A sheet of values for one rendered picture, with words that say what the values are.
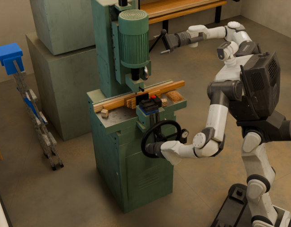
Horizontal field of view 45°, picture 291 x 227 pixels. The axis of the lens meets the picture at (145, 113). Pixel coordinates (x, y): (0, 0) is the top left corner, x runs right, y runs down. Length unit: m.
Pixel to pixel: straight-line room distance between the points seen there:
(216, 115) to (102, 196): 1.56
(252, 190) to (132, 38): 1.17
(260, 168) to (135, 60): 0.98
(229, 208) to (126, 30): 1.46
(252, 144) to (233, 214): 0.74
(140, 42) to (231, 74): 0.58
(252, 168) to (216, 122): 0.64
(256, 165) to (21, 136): 2.36
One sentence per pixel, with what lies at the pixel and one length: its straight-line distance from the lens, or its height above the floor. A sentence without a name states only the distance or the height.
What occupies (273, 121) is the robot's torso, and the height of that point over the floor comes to 1.09.
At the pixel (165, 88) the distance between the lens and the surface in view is 2.48.
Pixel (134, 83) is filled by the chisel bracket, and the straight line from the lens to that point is 2.28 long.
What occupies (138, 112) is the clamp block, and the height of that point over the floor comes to 0.93.
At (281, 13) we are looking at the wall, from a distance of 5.75.
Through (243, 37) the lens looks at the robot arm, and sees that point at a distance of 2.25.
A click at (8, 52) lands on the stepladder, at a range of 2.66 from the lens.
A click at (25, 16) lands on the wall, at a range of 4.45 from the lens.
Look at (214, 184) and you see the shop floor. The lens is 3.10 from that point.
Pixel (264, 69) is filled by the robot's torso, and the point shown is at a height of 1.42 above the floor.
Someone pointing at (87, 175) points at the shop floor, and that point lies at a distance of 3.17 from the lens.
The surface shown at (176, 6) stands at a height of 0.62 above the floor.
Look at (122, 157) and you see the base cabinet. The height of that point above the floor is 0.60.
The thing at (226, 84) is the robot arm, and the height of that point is 1.36.
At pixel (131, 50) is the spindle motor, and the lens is 2.13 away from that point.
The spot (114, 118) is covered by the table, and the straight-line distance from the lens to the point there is 2.27.
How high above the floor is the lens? 2.28
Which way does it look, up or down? 37 degrees down
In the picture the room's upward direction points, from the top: 1 degrees counter-clockwise
